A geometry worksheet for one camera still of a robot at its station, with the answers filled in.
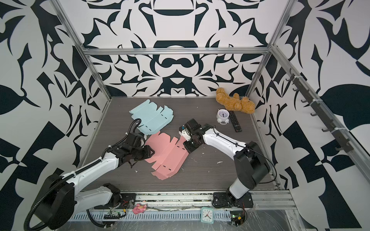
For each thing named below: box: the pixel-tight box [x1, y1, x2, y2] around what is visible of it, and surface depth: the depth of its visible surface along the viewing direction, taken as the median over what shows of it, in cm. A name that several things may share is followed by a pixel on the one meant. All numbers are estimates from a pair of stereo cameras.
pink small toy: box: [132, 203, 147, 215], surface depth 71 cm
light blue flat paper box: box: [129, 99, 174, 136], surface depth 111 cm
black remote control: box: [228, 110, 243, 133], surface depth 107 cm
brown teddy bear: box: [215, 87, 256, 115], surface depth 107 cm
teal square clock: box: [200, 206, 215, 224], surface depth 71 cm
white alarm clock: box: [216, 108, 230, 125], surface depth 107 cm
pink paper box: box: [144, 130, 190, 181], surface depth 91 cm
